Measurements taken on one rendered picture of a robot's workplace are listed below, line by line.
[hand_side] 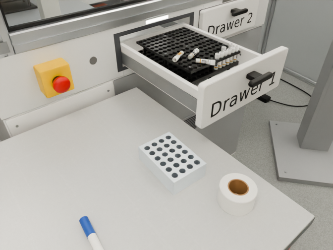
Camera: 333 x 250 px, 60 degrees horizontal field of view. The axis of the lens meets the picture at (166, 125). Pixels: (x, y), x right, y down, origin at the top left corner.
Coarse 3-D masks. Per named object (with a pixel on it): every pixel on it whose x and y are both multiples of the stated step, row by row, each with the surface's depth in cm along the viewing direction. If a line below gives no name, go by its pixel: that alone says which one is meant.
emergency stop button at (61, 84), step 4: (60, 76) 66; (64, 76) 66; (56, 80) 65; (60, 80) 65; (64, 80) 66; (68, 80) 67; (56, 84) 65; (60, 84) 66; (64, 84) 66; (68, 84) 67; (56, 88) 66; (60, 88) 66; (64, 88) 67; (68, 88) 68; (60, 92) 67
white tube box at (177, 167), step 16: (144, 144) 62; (160, 144) 62; (176, 144) 62; (144, 160) 62; (160, 160) 59; (176, 160) 59; (192, 160) 59; (160, 176) 58; (176, 176) 57; (192, 176) 57; (176, 192) 57
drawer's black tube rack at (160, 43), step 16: (176, 32) 85; (192, 32) 86; (144, 48) 80; (160, 48) 76; (176, 48) 76; (192, 48) 76; (208, 48) 77; (160, 64) 75; (176, 64) 70; (192, 64) 69; (192, 80) 69
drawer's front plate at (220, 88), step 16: (240, 64) 63; (256, 64) 64; (272, 64) 69; (208, 80) 58; (224, 80) 59; (240, 80) 63; (208, 96) 58; (224, 96) 62; (256, 96) 72; (208, 112) 61; (224, 112) 66
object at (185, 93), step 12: (180, 24) 92; (144, 36) 85; (216, 36) 84; (132, 48) 84; (240, 48) 78; (132, 60) 77; (144, 60) 73; (240, 60) 80; (144, 72) 75; (156, 72) 71; (168, 72) 67; (156, 84) 73; (168, 84) 68; (180, 84) 65; (192, 84) 63; (180, 96) 66; (192, 96) 63; (192, 108) 65
